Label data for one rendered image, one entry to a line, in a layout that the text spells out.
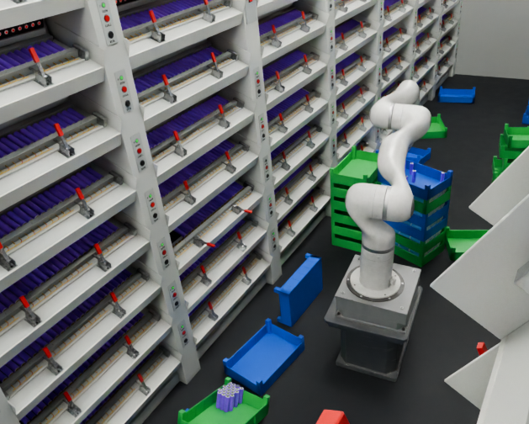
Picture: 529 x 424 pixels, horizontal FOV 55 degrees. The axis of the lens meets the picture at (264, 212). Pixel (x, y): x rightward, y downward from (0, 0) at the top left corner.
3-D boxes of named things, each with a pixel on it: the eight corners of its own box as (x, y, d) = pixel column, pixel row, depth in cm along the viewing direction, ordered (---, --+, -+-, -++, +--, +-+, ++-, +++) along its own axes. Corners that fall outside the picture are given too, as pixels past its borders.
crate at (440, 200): (450, 198, 253) (452, 184, 249) (425, 214, 243) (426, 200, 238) (400, 180, 273) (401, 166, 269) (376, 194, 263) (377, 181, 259)
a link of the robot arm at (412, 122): (364, 223, 179) (410, 230, 174) (362, 205, 169) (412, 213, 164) (390, 116, 202) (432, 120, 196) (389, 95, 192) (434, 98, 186)
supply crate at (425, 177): (452, 184, 249) (453, 170, 244) (426, 200, 238) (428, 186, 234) (401, 166, 269) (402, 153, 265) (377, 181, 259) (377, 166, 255)
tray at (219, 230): (261, 202, 234) (265, 186, 227) (177, 278, 191) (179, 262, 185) (225, 181, 239) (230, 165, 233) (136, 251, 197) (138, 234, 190)
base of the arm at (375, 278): (406, 274, 198) (411, 236, 187) (390, 305, 184) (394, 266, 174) (361, 261, 206) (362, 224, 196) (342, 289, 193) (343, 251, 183)
